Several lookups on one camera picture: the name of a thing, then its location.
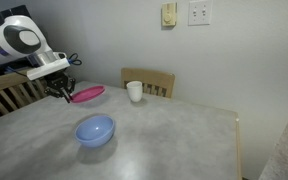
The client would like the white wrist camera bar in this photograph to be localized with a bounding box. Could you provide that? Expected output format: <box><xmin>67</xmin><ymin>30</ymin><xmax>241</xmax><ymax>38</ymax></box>
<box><xmin>26</xmin><ymin>57</ymin><xmax>71</xmax><ymax>81</ymax></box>

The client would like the white light switch plate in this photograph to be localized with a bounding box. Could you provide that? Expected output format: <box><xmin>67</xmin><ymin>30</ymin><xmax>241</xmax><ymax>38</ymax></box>
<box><xmin>187</xmin><ymin>0</ymin><xmax>214</xmax><ymax>27</ymax></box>

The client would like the beige wall thermostat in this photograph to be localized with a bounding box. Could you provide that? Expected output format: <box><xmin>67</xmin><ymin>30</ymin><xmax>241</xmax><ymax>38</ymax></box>
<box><xmin>161</xmin><ymin>2</ymin><xmax>178</xmax><ymax>28</ymax></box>

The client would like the blue plastic bowl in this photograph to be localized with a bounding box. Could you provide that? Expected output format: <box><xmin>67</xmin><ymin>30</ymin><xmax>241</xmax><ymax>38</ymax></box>
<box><xmin>74</xmin><ymin>114</ymin><xmax>116</xmax><ymax>149</ymax></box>

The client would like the white cup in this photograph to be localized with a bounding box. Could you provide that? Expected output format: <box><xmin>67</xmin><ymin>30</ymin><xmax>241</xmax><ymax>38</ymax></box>
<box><xmin>126</xmin><ymin>80</ymin><xmax>144</xmax><ymax>103</ymax></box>

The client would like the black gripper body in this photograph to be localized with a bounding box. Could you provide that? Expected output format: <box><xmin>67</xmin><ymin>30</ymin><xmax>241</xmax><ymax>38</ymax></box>
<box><xmin>43</xmin><ymin>71</ymin><xmax>77</xmax><ymax>98</ymax></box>

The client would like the pink plastic plate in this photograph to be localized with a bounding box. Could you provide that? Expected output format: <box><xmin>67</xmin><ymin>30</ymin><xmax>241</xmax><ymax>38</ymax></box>
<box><xmin>69</xmin><ymin>85</ymin><xmax>106</xmax><ymax>104</ymax></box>

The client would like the black camera cable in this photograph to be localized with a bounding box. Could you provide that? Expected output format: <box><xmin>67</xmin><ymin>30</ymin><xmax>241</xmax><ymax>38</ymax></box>
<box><xmin>66</xmin><ymin>52</ymin><xmax>83</xmax><ymax>67</ymax></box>

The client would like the wooden chair with short slats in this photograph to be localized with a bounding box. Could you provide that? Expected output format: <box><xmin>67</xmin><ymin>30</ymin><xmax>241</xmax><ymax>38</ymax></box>
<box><xmin>120</xmin><ymin>67</ymin><xmax>176</xmax><ymax>99</ymax></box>

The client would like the wooden chair with long slats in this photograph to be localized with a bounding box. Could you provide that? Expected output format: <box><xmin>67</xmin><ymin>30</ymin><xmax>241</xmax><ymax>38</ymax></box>
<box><xmin>0</xmin><ymin>68</ymin><xmax>55</xmax><ymax>116</ymax></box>

